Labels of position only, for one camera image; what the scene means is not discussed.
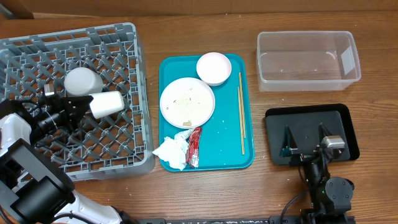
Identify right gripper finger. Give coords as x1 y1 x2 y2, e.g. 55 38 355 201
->
318 123 333 139
282 126 297 149

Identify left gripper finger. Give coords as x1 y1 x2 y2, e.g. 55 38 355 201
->
61 95 93 108
73 107 90 132

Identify grey white bowl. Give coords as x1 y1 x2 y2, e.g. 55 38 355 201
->
64 67 103 97

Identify white cup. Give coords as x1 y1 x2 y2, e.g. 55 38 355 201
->
90 91 124 119

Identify red snack wrapper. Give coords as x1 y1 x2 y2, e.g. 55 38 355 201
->
186 127 202 168

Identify white napkin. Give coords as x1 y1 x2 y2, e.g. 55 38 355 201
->
152 129 194 170

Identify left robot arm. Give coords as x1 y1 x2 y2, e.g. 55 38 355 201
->
1 91 136 224

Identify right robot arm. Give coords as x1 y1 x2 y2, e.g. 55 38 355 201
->
279 123 356 224

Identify black tray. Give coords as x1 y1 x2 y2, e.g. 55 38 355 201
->
265 104 360 166

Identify grey plastic dish rack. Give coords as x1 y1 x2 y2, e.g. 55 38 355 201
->
1 23 155 181

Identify teal serving tray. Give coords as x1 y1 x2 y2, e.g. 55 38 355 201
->
159 54 255 172

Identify clear plastic bin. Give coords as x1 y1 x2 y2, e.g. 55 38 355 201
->
256 31 361 91

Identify wooden chopstick right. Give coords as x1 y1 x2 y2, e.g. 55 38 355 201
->
238 72 246 138

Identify large white plate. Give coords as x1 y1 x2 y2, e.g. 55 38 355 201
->
160 77 216 129

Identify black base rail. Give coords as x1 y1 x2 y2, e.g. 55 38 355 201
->
136 214 356 224

